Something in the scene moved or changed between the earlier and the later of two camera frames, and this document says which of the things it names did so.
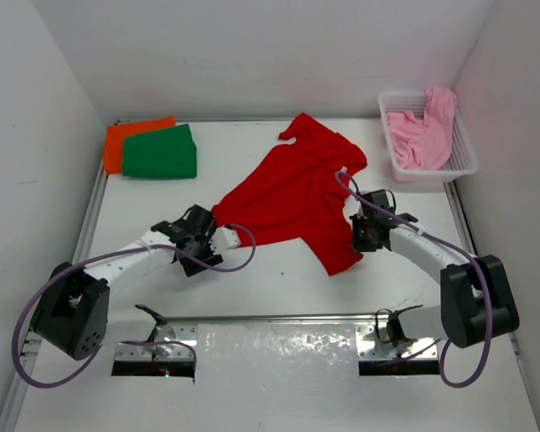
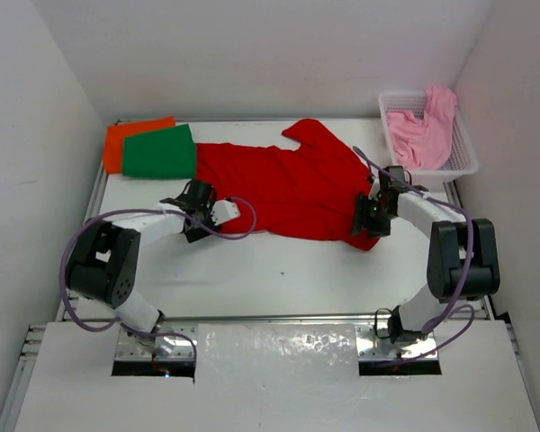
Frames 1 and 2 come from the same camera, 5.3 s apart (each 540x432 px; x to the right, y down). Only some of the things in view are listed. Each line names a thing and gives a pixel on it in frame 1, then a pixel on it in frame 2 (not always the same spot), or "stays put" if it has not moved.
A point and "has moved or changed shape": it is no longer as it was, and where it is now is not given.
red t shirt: (296, 193) has moved or changed shape
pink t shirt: (424, 143) stays put
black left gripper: (210, 256) to (207, 209)
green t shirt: (166, 154) stays put
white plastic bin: (462, 158) stays put
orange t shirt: (115, 139) stays put
